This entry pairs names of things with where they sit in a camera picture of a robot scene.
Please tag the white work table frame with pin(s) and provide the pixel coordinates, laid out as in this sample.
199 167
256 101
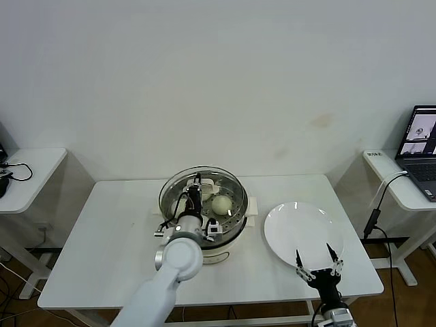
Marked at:
272 320

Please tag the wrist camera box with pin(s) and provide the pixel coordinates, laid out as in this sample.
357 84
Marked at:
337 316
213 230

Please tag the black open laptop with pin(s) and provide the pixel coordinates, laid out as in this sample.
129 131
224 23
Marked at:
2 153

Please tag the white paper label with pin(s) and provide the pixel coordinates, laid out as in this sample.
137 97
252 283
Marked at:
374 154

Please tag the cream electric cooking pot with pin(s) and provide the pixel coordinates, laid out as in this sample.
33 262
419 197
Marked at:
221 252

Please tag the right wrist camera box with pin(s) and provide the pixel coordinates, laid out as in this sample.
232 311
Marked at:
337 316

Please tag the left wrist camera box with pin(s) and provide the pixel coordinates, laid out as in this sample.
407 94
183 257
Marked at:
213 230

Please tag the white wall socket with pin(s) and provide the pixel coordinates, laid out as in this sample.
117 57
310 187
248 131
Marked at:
42 227

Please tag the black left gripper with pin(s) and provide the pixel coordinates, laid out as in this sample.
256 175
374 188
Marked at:
195 201

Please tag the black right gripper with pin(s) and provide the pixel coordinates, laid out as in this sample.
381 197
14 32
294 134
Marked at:
327 284

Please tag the grey open laptop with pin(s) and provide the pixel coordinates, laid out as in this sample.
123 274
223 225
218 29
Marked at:
419 170

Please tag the round white plate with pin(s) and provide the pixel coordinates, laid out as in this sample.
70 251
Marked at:
299 228

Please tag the white side table with label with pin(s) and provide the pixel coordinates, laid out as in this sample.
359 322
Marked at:
381 167

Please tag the perforated steel steamer basket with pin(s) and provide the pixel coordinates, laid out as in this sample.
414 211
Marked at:
235 222

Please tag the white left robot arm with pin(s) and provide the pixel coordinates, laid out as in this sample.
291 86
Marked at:
178 259

